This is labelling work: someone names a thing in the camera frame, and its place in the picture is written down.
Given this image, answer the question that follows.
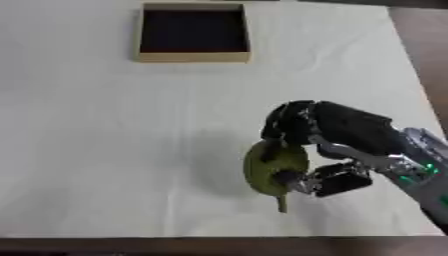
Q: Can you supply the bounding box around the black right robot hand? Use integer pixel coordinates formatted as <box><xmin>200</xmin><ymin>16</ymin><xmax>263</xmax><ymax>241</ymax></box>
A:
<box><xmin>259</xmin><ymin>99</ymin><xmax>408</xmax><ymax>198</ymax></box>

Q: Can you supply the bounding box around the green round toy fruit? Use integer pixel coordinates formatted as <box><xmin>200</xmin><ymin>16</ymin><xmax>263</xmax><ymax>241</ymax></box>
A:
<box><xmin>241</xmin><ymin>139</ymin><xmax>312</xmax><ymax>214</ymax></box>

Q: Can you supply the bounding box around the tan cardboard box black inside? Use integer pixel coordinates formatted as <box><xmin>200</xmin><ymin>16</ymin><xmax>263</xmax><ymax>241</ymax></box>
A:
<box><xmin>134</xmin><ymin>2</ymin><xmax>254</xmax><ymax>64</ymax></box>

